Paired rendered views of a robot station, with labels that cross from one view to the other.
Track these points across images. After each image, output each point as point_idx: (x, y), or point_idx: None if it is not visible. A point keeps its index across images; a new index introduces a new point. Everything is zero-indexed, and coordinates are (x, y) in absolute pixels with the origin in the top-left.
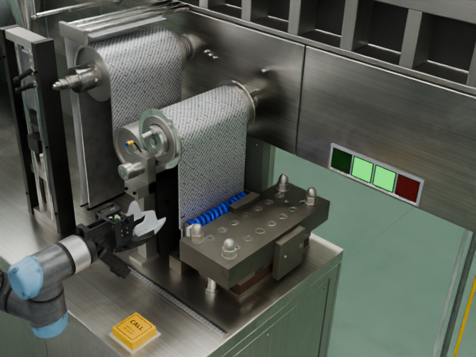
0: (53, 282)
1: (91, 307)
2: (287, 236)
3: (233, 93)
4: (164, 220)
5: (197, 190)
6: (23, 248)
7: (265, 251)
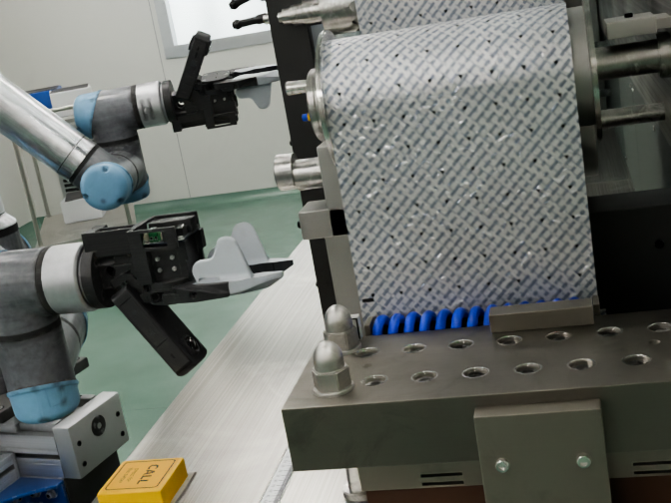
0: (1, 302)
1: (179, 433)
2: (522, 408)
3: (550, 13)
4: (273, 275)
5: (409, 243)
6: (261, 333)
7: (438, 421)
